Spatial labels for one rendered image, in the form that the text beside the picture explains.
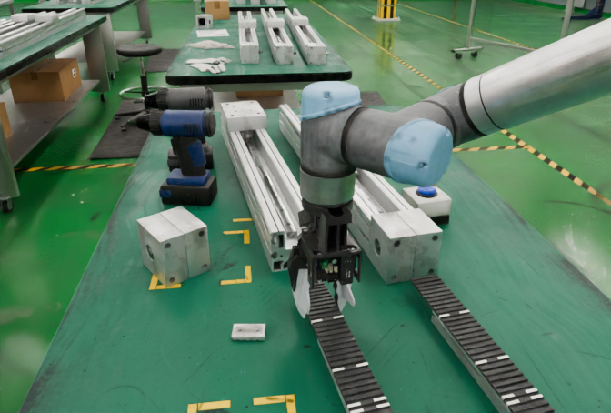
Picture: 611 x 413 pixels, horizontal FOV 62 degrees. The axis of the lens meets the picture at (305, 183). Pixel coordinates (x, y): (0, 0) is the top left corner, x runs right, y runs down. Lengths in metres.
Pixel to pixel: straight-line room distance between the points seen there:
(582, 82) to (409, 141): 0.19
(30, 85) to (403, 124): 4.15
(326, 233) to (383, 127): 0.17
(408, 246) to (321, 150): 0.34
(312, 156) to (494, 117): 0.22
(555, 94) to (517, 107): 0.04
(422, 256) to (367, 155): 0.38
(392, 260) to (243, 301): 0.27
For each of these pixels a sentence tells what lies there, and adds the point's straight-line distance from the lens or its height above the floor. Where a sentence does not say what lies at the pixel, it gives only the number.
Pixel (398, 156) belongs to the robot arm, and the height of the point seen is 1.12.
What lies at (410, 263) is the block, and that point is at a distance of 0.93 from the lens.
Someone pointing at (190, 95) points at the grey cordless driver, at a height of 0.99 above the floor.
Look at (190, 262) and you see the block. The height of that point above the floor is 0.81.
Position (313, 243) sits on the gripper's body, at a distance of 0.71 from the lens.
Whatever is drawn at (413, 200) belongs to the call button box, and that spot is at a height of 0.84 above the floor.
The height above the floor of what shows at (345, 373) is 0.81.
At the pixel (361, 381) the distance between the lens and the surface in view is 0.71.
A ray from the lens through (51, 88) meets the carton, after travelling 4.55.
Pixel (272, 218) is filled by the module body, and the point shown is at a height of 0.86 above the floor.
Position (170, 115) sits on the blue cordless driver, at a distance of 1.16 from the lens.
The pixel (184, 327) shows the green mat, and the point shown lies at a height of 0.78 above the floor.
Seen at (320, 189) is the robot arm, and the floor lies 1.04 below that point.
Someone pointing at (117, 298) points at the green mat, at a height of 0.78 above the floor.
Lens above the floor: 1.32
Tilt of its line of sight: 25 degrees down
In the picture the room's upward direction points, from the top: straight up
